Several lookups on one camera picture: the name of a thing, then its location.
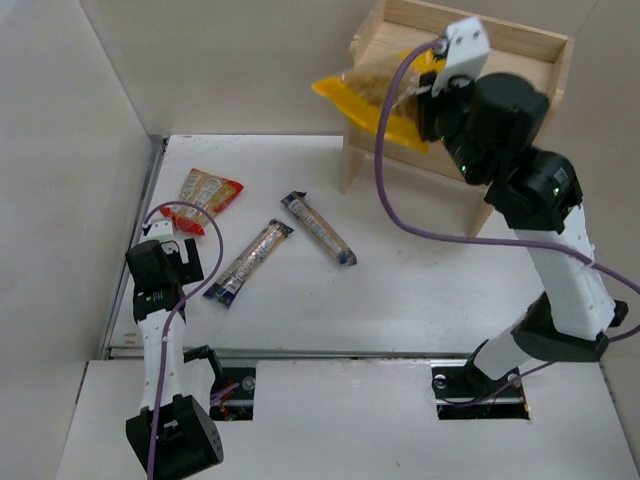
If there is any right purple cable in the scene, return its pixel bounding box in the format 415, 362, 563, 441
374, 40, 640, 346

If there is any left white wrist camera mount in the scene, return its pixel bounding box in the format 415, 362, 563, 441
140, 218, 175, 243

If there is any wooden two-tier shelf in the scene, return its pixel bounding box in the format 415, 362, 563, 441
341, 1, 574, 237

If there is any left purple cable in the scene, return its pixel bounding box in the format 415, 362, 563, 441
143, 200, 226, 479

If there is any purple cable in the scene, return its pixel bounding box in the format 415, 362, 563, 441
374, 40, 640, 346
143, 200, 226, 479

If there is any yellow clear fusilli pasta bag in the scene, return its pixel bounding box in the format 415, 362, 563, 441
311, 50, 445, 152

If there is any blue spaghetti packet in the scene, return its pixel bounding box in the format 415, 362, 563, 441
203, 219, 294, 309
280, 191, 357, 266

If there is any red clear pasta bag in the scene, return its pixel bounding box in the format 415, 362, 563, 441
160, 168, 244, 236

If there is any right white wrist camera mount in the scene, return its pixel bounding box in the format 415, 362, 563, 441
431, 16, 490, 97

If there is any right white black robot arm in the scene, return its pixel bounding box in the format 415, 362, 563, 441
417, 73, 628, 397

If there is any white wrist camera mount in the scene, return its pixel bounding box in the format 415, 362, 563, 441
140, 218, 175, 243
431, 16, 490, 97

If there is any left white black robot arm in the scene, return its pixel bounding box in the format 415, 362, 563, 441
125, 239, 224, 479

